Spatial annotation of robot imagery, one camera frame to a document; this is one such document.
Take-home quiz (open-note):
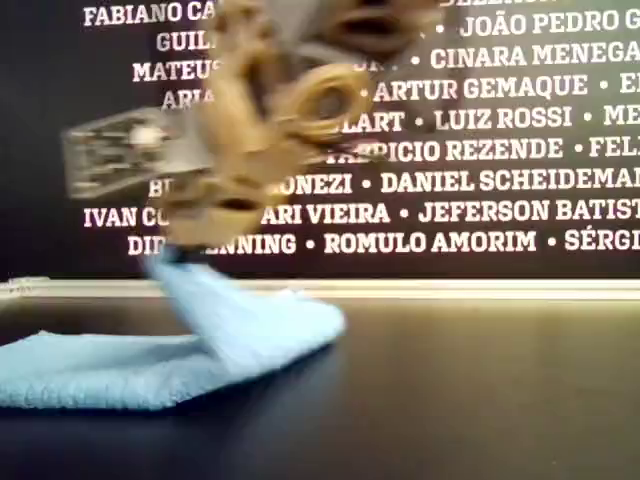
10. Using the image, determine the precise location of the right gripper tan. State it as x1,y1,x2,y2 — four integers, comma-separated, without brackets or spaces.
164,172,266,262

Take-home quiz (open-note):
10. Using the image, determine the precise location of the light blue microfibre cloth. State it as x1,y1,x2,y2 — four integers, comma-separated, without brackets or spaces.
0,249,349,411

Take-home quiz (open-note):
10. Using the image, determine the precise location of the black banner with white names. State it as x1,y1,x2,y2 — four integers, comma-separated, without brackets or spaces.
0,0,640,280

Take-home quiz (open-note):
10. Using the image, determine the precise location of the right wrist camera circuit board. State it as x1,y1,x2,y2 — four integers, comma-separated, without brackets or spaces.
60,105,214,200

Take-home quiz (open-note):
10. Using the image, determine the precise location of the aluminium table frame rail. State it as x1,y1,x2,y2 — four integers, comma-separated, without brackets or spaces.
0,276,51,297
0,277,640,302

